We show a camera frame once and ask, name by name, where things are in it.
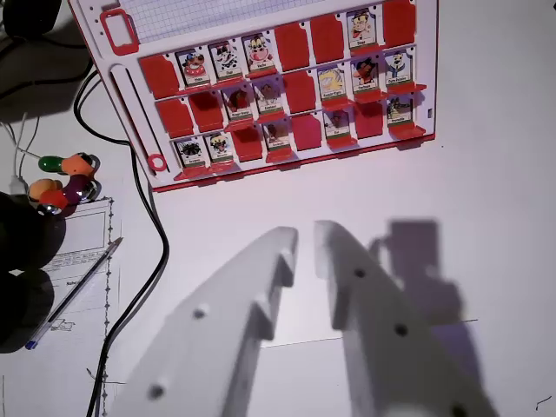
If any clear ballpoint pen blue cap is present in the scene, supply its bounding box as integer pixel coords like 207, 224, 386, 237
23, 236, 124, 351

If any printed paper sheet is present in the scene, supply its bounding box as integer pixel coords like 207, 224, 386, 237
0, 195, 125, 417

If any colourful bead twist toy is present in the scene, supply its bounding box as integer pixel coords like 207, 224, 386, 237
27, 152, 103, 217

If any dark rounded object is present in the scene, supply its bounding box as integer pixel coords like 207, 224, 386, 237
0, 190, 69, 354

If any red and white game board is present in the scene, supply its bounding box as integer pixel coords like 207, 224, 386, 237
67, 0, 439, 195

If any black box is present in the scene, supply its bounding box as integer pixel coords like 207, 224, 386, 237
1, 0, 63, 41

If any long black cable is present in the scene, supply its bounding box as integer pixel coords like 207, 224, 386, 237
72, 68, 171, 417

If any thin white cable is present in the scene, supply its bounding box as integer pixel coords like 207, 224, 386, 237
0, 111, 43, 195

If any black looped cable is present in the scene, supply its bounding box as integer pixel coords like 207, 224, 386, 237
0, 33, 90, 102

